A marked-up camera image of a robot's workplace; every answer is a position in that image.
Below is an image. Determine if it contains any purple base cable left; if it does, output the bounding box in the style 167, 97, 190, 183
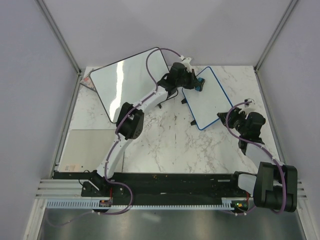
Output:
46, 181, 134, 227

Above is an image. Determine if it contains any blue whiteboard eraser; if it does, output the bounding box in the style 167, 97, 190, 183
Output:
194, 77, 206, 92

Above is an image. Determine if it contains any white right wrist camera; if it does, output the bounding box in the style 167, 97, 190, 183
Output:
242, 98, 256, 114

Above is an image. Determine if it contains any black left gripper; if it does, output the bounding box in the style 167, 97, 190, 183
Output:
176, 70, 201, 91

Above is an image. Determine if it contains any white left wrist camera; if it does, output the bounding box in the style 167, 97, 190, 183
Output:
180, 55, 193, 73

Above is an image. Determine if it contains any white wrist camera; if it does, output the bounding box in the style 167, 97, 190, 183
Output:
180, 55, 193, 73
242, 98, 256, 114

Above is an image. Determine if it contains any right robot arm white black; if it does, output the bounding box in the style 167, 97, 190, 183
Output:
217, 106, 298, 214

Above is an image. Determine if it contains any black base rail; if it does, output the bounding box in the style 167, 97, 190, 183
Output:
53, 172, 248, 205

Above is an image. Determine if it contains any white slotted cable duct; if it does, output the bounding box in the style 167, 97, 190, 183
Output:
46, 198, 250, 211

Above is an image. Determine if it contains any black framed large whiteboard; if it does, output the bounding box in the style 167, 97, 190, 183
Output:
90, 47, 169, 123

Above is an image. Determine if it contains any flat packet with red label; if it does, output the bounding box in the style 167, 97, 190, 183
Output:
80, 68, 96, 92

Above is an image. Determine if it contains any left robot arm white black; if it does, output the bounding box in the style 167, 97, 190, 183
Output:
88, 65, 205, 197

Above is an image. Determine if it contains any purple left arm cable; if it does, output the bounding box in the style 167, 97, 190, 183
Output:
103, 47, 186, 183

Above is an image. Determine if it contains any blue framed small whiteboard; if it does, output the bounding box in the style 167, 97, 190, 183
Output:
182, 66, 233, 131

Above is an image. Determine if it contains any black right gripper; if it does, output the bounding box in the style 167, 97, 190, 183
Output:
217, 107, 247, 136

